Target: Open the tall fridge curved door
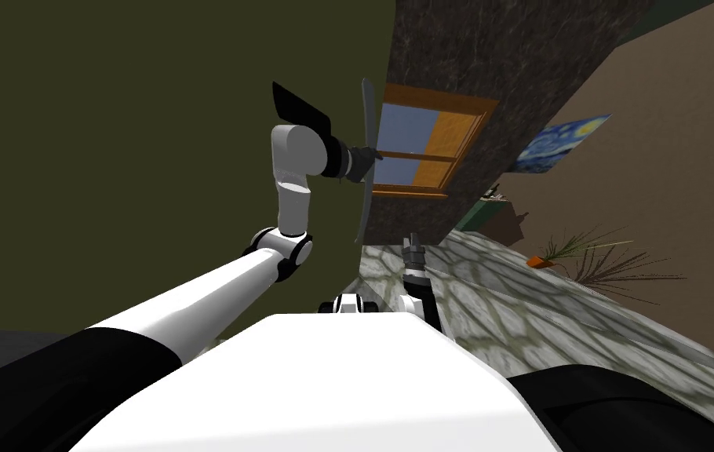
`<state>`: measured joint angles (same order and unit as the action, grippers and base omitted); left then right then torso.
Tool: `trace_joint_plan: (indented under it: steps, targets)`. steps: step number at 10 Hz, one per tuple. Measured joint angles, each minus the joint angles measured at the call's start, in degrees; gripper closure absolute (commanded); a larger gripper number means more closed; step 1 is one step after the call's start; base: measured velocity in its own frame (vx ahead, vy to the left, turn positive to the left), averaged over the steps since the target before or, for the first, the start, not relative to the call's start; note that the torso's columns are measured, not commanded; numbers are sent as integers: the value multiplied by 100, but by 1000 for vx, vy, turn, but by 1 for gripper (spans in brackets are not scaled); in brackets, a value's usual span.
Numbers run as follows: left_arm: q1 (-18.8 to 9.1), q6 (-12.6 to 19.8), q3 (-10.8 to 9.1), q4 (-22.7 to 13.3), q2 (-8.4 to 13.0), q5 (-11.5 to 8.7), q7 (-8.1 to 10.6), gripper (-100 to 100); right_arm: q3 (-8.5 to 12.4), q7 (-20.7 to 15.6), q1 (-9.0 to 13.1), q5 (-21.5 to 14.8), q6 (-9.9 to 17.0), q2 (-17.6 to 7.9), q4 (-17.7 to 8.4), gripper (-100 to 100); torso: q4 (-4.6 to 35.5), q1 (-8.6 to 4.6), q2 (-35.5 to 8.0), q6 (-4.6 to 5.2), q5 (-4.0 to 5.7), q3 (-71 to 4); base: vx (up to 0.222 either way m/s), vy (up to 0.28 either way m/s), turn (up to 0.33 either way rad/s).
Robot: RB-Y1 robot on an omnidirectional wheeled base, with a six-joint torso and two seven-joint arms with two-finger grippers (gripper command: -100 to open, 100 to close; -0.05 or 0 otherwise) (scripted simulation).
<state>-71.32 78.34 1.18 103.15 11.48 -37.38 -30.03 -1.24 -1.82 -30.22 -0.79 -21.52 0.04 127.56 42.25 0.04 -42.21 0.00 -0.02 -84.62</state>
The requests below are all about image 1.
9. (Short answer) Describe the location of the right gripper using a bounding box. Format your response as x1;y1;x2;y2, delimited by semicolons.
401;232;428;278

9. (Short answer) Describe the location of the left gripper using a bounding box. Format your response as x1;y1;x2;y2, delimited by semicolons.
345;144;384;185

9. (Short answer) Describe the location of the wooden framed window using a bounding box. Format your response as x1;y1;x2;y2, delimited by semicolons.
369;82;501;202

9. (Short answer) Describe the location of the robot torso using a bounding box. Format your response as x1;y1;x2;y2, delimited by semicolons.
70;291;564;452

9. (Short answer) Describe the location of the potted plant with orange pot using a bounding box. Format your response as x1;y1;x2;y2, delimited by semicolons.
525;227;687;308

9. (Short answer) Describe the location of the blue starry night painting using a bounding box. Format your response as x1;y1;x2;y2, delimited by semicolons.
510;113;613;174

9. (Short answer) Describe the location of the dark olive green door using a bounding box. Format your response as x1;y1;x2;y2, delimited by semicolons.
0;0;397;335

